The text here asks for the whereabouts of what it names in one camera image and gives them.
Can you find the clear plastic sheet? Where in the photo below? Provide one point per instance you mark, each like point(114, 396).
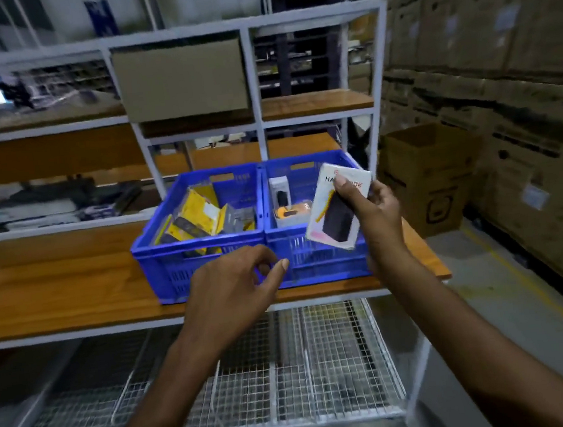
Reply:
point(77, 99)

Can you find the flat brown cardboard box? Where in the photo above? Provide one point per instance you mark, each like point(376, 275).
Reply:
point(179, 81)

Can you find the black flat case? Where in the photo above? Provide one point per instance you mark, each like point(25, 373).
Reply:
point(51, 193)

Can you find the white metal shelving rack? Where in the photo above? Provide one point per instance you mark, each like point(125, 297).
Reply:
point(70, 291)

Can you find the brown pigeonhole shelving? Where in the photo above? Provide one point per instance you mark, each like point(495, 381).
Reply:
point(70, 77)

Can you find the open brown cardboard box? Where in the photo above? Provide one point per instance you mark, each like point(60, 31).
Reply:
point(428, 191)

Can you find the group of yellow charger boxes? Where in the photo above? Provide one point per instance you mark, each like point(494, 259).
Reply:
point(197, 214)

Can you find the white plastic packet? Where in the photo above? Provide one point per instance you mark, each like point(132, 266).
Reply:
point(28, 211)

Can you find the person's right forearm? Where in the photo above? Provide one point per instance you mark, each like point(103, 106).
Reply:
point(473, 351)

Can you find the person's right hand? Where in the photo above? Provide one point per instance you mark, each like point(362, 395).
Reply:
point(382, 231)

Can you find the dark metal storage rack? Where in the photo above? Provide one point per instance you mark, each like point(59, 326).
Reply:
point(296, 60)

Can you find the blue plastic crate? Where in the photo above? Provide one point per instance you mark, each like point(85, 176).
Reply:
point(316, 267)
point(168, 276)

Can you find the stack of large cardboard cartons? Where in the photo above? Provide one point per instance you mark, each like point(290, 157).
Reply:
point(492, 26)

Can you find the blue sign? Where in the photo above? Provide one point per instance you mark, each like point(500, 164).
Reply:
point(101, 17)

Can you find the small white box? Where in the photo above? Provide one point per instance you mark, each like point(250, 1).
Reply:
point(291, 212)

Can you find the person's left hand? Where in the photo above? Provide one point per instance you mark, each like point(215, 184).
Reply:
point(230, 300)

